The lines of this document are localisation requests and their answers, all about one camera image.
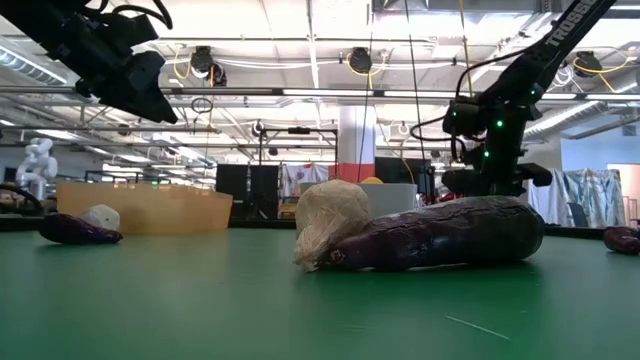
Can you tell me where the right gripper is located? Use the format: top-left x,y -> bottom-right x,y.
441,162 -> 554,198

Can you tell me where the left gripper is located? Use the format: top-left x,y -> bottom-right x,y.
74,49 -> 179,125

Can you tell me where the dark purple eggplant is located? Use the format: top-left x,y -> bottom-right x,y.
602,225 -> 640,256
317,195 -> 547,273
39,213 -> 124,246

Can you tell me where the white garlic bulb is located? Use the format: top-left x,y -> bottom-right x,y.
81,203 -> 122,232
293,179 -> 374,274

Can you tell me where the white drape cloth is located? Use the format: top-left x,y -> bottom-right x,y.
527,168 -> 567,226

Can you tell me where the black monitor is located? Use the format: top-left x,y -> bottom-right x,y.
374,157 -> 432,199

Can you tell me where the blue patterned cloth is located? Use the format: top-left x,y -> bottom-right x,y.
563,168 -> 626,229

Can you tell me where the white plastic basket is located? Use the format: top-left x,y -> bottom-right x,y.
298,182 -> 419,221

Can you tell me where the white robot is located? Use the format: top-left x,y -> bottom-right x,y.
14,137 -> 59,201

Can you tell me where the black partition panel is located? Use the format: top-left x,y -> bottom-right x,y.
215,163 -> 280,221

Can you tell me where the white red column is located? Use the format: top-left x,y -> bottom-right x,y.
338,104 -> 377,184

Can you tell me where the white printed hanging cloth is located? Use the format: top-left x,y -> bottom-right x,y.
281,163 -> 330,201

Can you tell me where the long ceiling light bar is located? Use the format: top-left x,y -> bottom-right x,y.
272,87 -> 481,99

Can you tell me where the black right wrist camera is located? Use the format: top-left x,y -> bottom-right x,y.
442,97 -> 487,137

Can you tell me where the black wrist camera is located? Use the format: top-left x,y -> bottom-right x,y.
442,97 -> 487,137
110,13 -> 160,49

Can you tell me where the black ceiling cable reel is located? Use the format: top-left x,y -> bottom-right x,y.
347,47 -> 374,75
189,45 -> 229,87
573,50 -> 601,77

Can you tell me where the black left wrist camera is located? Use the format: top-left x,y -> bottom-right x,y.
110,13 -> 160,49

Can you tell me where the yellow hanging cable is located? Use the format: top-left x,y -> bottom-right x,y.
457,0 -> 475,100

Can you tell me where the thin black hanging cable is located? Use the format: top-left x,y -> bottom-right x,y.
355,27 -> 375,184

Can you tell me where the black metal stand frame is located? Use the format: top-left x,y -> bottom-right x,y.
255,126 -> 340,221

